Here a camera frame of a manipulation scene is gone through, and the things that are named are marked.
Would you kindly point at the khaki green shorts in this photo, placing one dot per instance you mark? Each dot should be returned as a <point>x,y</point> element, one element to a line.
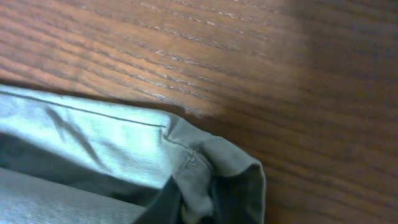
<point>73,160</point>

